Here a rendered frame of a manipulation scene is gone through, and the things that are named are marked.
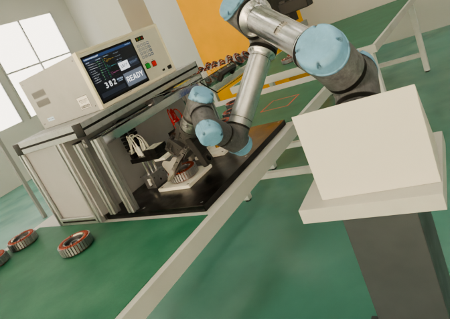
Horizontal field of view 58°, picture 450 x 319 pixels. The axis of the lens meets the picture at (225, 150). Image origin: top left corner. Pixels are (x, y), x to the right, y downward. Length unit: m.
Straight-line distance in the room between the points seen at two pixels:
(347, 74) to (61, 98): 1.03
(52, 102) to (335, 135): 1.09
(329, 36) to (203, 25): 4.48
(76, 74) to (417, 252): 1.17
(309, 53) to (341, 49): 0.07
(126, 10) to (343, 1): 3.12
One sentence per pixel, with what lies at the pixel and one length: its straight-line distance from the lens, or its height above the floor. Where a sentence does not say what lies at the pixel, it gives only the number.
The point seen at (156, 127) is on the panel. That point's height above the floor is 0.93.
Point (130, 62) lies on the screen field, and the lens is 1.61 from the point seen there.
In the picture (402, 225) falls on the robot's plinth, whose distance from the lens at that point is 1.08.
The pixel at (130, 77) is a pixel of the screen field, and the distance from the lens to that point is 1.59.
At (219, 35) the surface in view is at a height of 1.07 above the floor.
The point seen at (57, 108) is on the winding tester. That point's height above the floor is 1.17.
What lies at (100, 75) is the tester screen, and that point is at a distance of 1.50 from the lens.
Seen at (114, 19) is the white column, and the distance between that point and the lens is 5.63.
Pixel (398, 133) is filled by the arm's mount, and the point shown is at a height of 0.88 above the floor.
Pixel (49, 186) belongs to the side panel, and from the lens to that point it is 1.72.
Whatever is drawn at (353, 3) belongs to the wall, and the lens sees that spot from 6.58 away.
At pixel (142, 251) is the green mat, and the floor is 0.75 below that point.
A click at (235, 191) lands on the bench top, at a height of 0.74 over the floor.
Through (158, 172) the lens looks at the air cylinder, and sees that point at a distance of 1.57.
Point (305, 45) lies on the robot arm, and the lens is 1.02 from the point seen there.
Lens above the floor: 1.23
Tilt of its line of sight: 16 degrees down
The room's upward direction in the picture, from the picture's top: 24 degrees counter-clockwise
